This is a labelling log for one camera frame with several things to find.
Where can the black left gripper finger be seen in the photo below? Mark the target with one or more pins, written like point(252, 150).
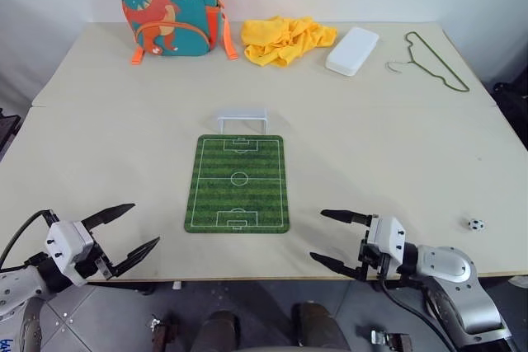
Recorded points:
point(138, 254)
point(108, 214)

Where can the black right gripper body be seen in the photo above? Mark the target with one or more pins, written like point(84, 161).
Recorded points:
point(373, 263)

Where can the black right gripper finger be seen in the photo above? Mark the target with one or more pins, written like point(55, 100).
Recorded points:
point(344, 216)
point(336, 265)

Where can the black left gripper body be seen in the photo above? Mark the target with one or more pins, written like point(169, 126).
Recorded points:
point(88, 270)

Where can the tiny soccer ball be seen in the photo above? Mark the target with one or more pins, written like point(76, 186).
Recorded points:
point(476, 224)

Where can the green soccer field mat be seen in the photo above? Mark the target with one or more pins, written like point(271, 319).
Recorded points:
point(237, 187)

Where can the small white goal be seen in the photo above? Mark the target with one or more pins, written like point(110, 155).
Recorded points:
point(242, 113)

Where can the dark equipment beside table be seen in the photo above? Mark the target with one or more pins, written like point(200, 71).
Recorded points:
point(7, 131)

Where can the white rectangular box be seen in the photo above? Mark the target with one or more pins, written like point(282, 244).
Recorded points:
point(350, 51)

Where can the yellow crumpled cloth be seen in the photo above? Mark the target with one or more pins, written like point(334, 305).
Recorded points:
point(284, 40)

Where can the teal dinosaur backpack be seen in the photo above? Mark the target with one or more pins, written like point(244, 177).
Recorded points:
point(165, 6)

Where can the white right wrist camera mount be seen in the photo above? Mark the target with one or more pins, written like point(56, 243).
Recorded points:
point(385, 240)

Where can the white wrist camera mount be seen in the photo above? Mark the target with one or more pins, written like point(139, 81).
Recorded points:
point(385, 240)
point(66, 242)

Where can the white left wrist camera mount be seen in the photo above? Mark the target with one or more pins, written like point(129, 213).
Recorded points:
point(66, 242)

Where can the rusty metal bracket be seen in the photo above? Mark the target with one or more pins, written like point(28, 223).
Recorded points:
point(385, 339)
point(165, 333)

